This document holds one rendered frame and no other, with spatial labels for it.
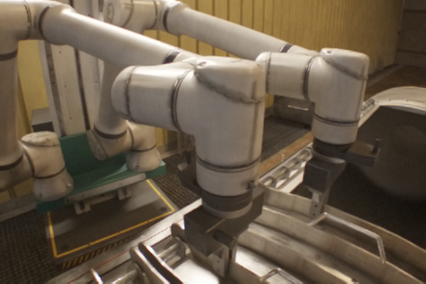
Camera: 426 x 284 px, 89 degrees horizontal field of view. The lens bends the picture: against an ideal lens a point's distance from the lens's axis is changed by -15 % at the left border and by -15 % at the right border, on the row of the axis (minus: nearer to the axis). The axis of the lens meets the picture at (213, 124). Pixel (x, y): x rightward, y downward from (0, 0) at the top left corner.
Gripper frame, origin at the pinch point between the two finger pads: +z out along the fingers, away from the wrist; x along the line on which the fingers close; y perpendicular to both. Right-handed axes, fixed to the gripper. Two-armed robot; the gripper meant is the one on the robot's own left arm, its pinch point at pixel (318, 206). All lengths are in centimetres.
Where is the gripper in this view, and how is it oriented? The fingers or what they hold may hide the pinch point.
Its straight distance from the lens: 61.0
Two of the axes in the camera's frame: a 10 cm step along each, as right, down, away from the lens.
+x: -7.1, 2.5, -6.6
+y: -7.1, -2.5, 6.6
